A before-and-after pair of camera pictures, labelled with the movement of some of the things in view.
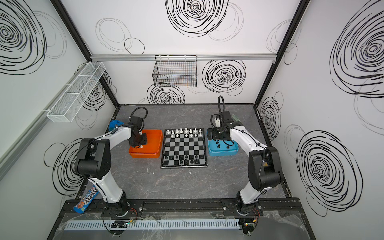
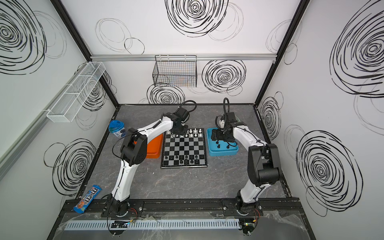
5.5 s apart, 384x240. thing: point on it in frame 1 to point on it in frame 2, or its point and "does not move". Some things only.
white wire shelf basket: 65,108 does not move
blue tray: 222,148 does not move
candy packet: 85,203 does not move
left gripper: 140,140 to 179,129
